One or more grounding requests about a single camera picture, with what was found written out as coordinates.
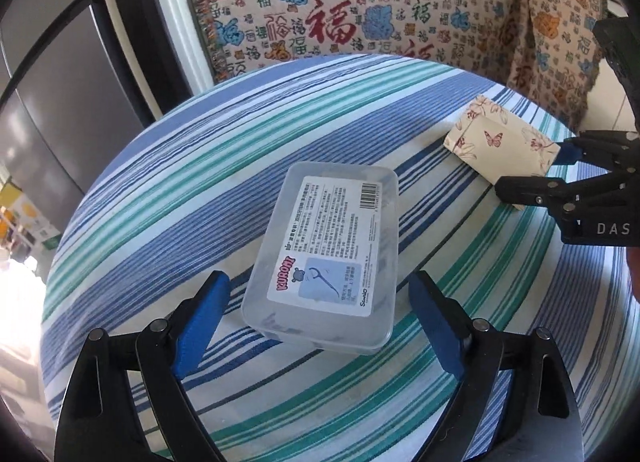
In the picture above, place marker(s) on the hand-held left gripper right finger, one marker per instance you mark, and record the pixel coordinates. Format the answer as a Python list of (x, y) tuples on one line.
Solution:
[(440, 327)]

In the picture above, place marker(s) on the small printed cloth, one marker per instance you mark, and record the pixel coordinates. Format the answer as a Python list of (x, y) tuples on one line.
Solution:
[(550, 42)]

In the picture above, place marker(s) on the white kitchen cabinet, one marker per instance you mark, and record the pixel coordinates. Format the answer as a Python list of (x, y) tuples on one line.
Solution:
[(607, 102)]

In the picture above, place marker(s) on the grey refrigerator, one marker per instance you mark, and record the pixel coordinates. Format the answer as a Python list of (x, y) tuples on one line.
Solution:
[(60, 92)]

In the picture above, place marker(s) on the striped tablecloth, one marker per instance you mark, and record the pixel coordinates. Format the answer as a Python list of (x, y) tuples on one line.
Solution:
[(200, 142)]

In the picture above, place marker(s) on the clear plastic box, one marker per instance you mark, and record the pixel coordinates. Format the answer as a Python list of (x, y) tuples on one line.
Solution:
[(320, 242)]

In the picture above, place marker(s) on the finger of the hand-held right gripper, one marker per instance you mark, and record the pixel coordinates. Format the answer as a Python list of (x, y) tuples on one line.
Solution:
[(530, 192), (567, 152)]

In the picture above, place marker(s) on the floral paper packet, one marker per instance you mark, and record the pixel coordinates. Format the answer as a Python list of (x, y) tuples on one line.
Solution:
[(500, 147)]

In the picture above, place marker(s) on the yellow green cardboard box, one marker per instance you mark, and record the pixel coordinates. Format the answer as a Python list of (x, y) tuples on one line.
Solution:
[(30, 217)]

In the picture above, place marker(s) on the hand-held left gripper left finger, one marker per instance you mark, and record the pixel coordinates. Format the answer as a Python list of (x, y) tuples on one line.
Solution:
[(200, 327)]

